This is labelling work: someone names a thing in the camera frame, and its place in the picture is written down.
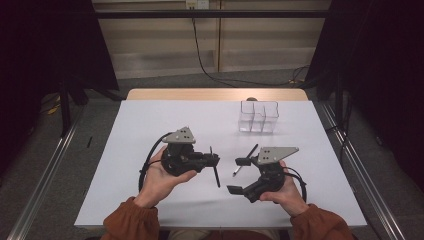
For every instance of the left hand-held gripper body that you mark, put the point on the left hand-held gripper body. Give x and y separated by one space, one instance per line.
178 156

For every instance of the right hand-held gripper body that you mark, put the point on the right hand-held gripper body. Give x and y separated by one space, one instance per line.
270 176

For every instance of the black makeup brush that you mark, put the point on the black makeup brush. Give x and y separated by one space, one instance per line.
216 173

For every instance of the black pen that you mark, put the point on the black pen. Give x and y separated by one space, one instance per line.
252 150

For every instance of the clear acrylic organizer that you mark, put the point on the clear acrylic organizer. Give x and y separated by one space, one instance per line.
258 116

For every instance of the person's right hand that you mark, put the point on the person's right hand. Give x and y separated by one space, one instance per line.
288 196

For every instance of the person's left hand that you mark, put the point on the person's left hand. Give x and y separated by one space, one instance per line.
160 183

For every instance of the person's beige trousers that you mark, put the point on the person's beige trousers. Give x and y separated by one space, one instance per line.
200 235

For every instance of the white table mat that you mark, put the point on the white table mat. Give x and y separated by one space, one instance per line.
116 166

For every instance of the small dark round object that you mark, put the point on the small dark round object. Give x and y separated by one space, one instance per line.
251 99

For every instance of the small black floor object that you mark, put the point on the small black floor object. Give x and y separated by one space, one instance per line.
89 142

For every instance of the black metal stand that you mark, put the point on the black metal stand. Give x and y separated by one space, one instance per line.
65 110
339 100

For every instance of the metal desk leg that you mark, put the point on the metal desk leg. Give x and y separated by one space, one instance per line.
219 40

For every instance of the black horizontal bar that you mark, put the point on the black horizontal bar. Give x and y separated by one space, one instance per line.
213 14

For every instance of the black curtain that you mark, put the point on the black curtain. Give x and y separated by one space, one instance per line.
40 50
383 66

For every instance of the aluminium floor rail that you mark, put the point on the aluminium floor rail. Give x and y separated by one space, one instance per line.
46 173
373 196

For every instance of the white wall outlet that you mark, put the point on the white wall outlet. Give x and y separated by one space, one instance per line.
197 4

